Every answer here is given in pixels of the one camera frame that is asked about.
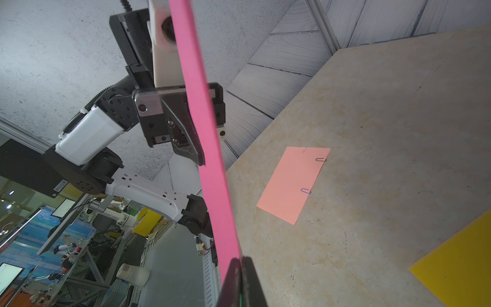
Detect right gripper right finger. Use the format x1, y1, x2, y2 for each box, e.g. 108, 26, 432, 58
241, 257, 268, 307

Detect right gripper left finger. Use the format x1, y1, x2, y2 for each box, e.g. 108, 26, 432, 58
216, 258, 242, 307

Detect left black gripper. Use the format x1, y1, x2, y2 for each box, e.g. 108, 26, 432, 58
132, 85, 205, 166

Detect magenta paper sheet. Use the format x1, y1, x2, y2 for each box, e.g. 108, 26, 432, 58
170, 1, 240, 283

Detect salmon pink paper sheet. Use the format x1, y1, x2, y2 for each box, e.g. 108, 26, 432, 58
256, 147, 331, 225

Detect yellow paper sheet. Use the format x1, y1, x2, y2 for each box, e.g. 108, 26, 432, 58
409, 211, 490, 306

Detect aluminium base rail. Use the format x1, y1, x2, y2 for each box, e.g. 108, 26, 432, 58
133, 225, 220, 306

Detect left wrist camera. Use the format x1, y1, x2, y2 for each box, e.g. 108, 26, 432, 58
55, 107, 125, 166

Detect left aluminium frame post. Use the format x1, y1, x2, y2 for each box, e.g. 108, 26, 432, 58
304, 0, 340, 55

